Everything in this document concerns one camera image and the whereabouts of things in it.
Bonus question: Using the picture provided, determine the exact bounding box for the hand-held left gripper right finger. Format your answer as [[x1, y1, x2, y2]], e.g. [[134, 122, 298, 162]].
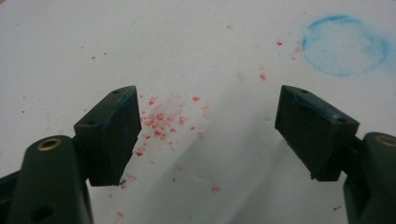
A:
[[274, 85, 361, 182]]

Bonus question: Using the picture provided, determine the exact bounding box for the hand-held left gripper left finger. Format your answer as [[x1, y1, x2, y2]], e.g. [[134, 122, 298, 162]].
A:
[[73, 85, 143, 188]]

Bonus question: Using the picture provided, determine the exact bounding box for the blue ring stain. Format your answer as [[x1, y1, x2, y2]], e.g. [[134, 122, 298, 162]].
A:
[[302, 14, 392, 78]]

